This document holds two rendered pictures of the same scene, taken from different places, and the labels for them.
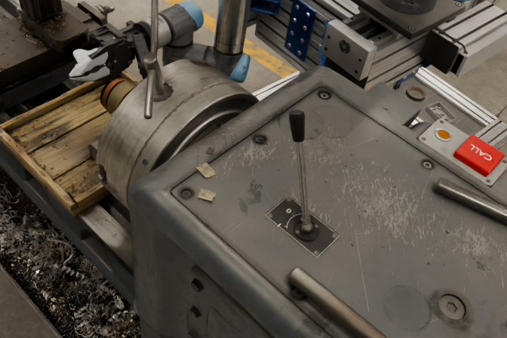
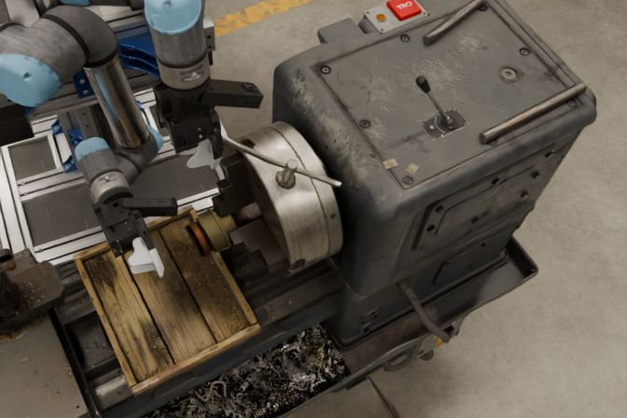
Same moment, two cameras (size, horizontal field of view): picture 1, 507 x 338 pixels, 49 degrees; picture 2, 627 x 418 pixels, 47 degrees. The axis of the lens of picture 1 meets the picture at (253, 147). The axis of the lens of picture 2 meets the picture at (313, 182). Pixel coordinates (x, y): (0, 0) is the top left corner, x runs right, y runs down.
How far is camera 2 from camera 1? 1.10 m
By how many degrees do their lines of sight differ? 43
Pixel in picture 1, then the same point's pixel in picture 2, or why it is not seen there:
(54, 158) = (188, 340)
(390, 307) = (506, 101)
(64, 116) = (130, 325)
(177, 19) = (110, 160)
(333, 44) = not seen: hidden behind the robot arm
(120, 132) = (299, 225)
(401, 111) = (352, 30)
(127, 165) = (323, 232)
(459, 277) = (491, 61)
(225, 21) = (132, 119)
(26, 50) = (41, 338)
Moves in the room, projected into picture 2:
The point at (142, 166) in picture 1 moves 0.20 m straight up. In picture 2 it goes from (333, 218) to (343, 163)
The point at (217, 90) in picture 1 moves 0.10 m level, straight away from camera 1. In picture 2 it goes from (294, 139) to (248, 125)
